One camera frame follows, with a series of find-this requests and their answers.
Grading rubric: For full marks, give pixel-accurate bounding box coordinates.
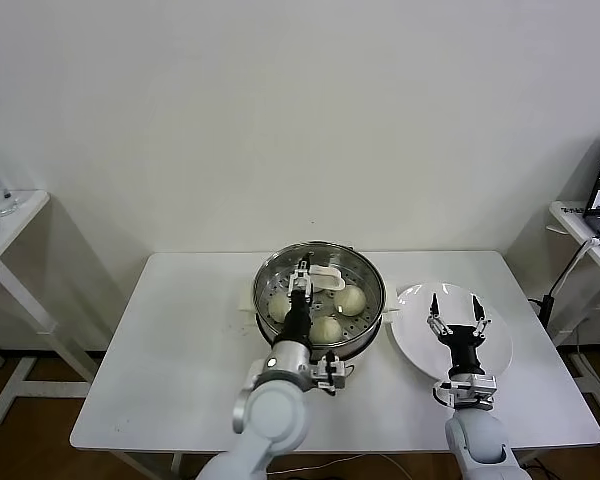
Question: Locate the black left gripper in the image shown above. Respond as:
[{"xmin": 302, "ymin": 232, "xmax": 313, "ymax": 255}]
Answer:
[{"xmin": 278, "ymin": 253, "xmax": 315, "ymax": 345}]

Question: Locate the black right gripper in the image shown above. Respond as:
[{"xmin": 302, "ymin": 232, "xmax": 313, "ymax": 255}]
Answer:
[{"xmin": 425, "ymin": 292, "xmax": 493, "ymax": 378}]

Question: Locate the glass lid with white handle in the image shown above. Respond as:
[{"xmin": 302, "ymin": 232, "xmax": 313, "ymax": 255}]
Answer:
[{"xmin": 254, "ymin": 243, "xmax": 385, "ymax": 346}]

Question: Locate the stainless steel steamer basket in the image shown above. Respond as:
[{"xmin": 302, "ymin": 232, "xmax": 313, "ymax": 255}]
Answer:
[{"xmin": 253, "ymin": 242, "xmax": 387, "ymax": 359}]

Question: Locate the white round plate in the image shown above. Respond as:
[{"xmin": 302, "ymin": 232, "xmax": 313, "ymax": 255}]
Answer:
[{"xmin": 389, "ymin": 282, "xmax": 514, "ymax": 384}]

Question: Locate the white side table with laptop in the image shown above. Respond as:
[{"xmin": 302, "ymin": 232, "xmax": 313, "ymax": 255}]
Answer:
[{"xmin": 547, "ymin": 201, "xmax": 600, "ymax": 421}]

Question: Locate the white side table with jar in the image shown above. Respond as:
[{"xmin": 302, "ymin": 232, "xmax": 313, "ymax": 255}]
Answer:
[{"xmin": 0, "ymin": 188, "xmax": 99, "ymax": 426}]

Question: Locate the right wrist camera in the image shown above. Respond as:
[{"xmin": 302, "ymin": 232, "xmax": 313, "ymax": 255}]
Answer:
[{"xmin": 432, "ymin": 372, "xmax": 496, "ymax": 409}]

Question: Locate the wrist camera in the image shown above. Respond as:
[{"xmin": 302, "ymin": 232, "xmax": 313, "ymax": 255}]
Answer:
[
  {"xmin": 312, "ymin": 352, "xmax": 351, "ymax": 396},
  {"xmin": 432, "ymin": 372, "xmax": 496, "ymax": 409}
]

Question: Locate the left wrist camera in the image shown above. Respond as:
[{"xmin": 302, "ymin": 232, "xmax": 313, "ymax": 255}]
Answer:
[{"xmin": 312, "ymin": 352, "xmax": 351, "ymax": 396}]

